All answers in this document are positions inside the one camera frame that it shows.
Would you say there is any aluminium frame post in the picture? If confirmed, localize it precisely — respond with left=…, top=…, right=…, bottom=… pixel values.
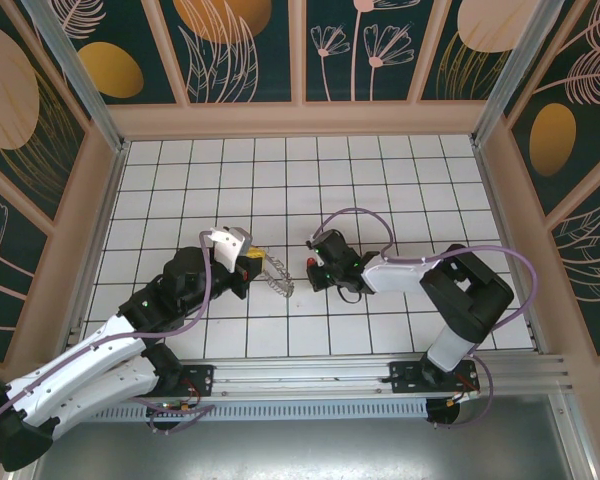
left=18, top=0, right=131, bottom=154
left=469, top=0, right=554, bottom=147

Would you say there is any grey slotted cable duct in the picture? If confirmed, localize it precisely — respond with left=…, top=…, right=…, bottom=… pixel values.
left=89, top=397, right=429, bottom=422

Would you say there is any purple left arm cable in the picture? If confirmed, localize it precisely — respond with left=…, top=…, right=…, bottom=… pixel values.
left=0, top=230, right=216, bottom=441

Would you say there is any grey metal sheet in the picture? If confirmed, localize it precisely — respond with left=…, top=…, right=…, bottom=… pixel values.
left=29, top=399, right=591, bottom=480

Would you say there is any aluminium table side rail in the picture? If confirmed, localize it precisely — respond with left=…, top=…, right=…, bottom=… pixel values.
left=67, top=141, right=131, bottom=346
left=472, top=142, right=551, bottom=354

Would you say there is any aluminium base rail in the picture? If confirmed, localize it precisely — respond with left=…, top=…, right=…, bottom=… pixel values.
left=177, top=352, right=569, bottom=399

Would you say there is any metal disc with key rings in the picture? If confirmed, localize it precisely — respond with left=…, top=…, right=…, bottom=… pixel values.
left=261, top=256, right=295, bottom=300

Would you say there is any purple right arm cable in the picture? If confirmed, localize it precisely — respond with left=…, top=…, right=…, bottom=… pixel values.
left=317, top=206, right=539, bottom=351

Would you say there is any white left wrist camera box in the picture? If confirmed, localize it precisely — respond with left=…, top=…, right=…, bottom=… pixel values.
left=207, top=225, right=255, bottom=275

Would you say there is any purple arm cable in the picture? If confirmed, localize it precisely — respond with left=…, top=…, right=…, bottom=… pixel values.
left=0, top=230, right=216, bottom=441
left=317, top=206, right=539, bottom=351

